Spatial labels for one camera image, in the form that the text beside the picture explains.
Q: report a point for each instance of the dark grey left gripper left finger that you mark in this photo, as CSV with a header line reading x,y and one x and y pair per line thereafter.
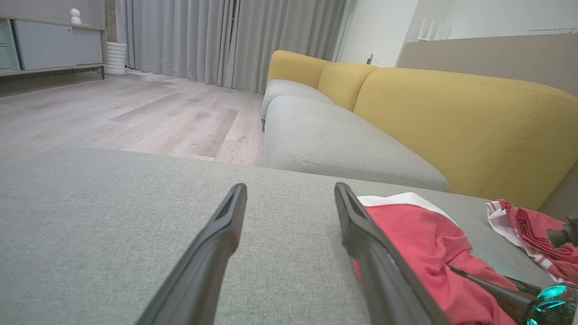
x,y
203,271

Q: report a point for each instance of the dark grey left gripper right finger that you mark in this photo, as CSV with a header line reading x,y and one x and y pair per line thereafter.
x,y
379,275

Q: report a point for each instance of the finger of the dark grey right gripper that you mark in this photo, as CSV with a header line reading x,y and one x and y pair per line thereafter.
x,y
526,284
501,291

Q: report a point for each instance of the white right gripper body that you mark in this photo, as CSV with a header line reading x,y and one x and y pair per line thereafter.
x,y
555,309

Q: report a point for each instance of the red shorts with white stripe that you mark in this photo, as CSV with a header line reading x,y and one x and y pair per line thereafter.
x,y
420,243

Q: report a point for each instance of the red white sports jersey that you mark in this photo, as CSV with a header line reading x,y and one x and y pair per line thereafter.
x,y
533,230

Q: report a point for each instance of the large grey ottoman cushion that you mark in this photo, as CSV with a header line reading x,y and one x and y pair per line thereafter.
x,y
113,225

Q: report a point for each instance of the wide yellow sofa back cushion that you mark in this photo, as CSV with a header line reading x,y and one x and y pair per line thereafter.
x,y
465,131

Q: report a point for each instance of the small yellow sofa back cushion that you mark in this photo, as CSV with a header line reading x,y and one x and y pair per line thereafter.
x,y
295,67
345,83

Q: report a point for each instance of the white ribbed cylinder appliance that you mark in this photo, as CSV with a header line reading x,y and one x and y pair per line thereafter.
x,y
116,58

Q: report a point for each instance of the beige partition panel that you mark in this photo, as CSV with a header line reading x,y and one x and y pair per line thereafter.
x,y
496,54

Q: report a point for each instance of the grey pleated curtain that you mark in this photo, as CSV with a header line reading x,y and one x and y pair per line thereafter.
x,y
235,40

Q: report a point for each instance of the grey wooden sideboard cabinet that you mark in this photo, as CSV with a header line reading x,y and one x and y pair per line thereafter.
x,y
54,45

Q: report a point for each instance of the small white figurine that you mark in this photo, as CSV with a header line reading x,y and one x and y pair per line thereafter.
x,y
75,16

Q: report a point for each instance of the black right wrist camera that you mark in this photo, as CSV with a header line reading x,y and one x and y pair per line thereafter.
x,y
564,234

